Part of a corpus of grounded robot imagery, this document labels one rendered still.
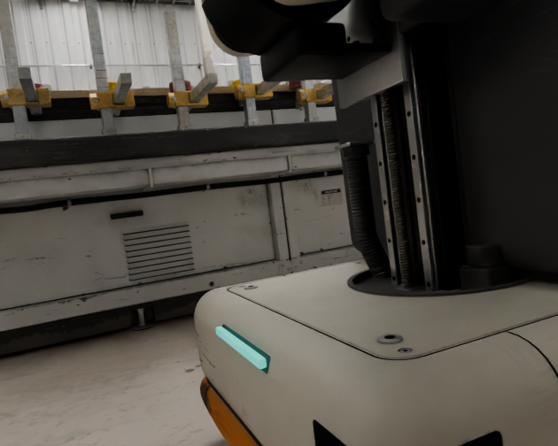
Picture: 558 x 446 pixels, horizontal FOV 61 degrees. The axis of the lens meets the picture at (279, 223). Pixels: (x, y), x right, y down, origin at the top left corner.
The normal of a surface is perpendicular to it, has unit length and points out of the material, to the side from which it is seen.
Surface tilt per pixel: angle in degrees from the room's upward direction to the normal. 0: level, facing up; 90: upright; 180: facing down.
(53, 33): 90
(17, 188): 90
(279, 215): 90
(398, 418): 54
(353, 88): 90
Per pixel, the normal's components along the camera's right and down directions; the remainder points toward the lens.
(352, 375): -0.55, -0.81
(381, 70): -0.91, 0.14
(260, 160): 0.40, 0.00
